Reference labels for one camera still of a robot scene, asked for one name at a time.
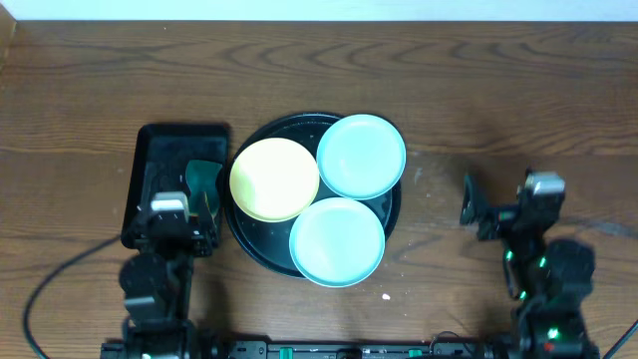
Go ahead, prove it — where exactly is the light green plate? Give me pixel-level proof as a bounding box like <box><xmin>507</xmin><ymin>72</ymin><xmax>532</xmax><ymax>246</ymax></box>
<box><xmin>289</xmin><ymin>197</ymin><xmax>386</xmax><ymax>288</ymax></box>
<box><xmin>316</xmin><ymin>114</ymin><xmax>407</xmax><ymax>200</ymax></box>

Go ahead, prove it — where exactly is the rectangular black tray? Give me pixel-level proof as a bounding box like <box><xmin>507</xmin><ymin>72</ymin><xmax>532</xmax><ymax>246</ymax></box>
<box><xmin>121</xmin><ymin>123</ymin><xmax>229</xmax><ymax>248</ymax></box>

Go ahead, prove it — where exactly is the yellow plate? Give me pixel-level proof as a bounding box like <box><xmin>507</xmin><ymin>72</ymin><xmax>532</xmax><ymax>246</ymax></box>
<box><xmin>229</xmin><ymin>138</ymin><xmax>320</xmax><ymax>222</ymax></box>

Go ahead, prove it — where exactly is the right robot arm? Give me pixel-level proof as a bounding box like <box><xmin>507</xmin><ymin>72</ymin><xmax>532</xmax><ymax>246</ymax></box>
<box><xmin>460</xmin><ymin>170</ymin><xmax>600</xmax><ymax>358</ymax></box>

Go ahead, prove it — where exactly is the green yellow sponge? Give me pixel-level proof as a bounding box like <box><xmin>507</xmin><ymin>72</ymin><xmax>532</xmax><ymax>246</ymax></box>
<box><xmin>185</xmin><ymin>160</ymin><xmax>222</xmax><ymax>216</ymax></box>

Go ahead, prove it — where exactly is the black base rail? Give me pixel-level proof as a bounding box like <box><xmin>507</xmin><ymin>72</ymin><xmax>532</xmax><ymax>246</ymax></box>
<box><xmin>99</xmin><ymin>339</ymin><xmax>602</xmax><ymax>359</ymax></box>

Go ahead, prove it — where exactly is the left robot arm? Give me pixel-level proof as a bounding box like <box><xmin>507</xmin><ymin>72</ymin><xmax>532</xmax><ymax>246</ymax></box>
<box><xmin>119</xmin><ymin>191</ymin><xmax>224</xmax><ymax>359</ymax></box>

